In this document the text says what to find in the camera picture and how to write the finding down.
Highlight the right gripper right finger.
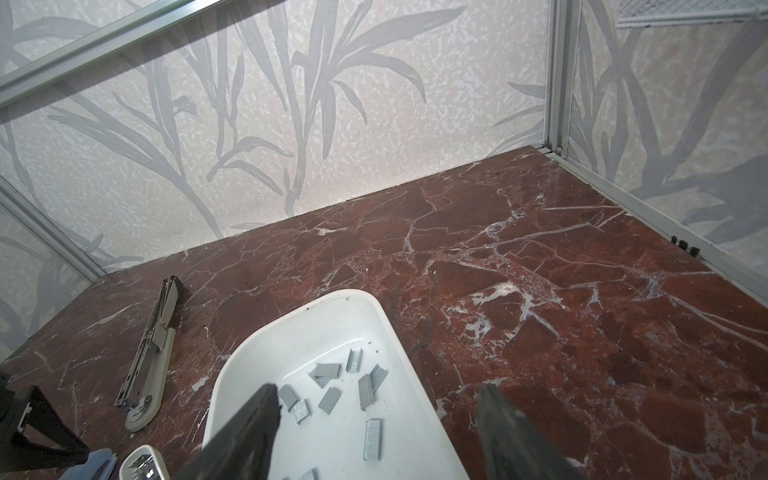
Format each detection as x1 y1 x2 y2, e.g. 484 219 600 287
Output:
476 384 579 480

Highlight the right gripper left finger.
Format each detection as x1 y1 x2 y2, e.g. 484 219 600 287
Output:
173 383 281 479

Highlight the grey staple strip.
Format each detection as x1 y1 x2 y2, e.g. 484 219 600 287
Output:
346 349 363 374
309 363 341 389
278 384 300 411
363 419 383 462
358 374 375 411
318 387 342 415

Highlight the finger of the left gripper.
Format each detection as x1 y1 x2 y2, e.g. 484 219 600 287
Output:
1 374 90 473

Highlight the white mini stapler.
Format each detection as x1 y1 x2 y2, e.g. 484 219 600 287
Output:
119 445 171 480

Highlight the blue mini stapler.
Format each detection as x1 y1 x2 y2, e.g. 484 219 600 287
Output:
60 448 117 480

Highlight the white wire mesh basket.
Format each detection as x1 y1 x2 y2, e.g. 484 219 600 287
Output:
616 0 767 28

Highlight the white plastic tray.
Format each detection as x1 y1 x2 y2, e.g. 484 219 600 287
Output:
203 289 467 479

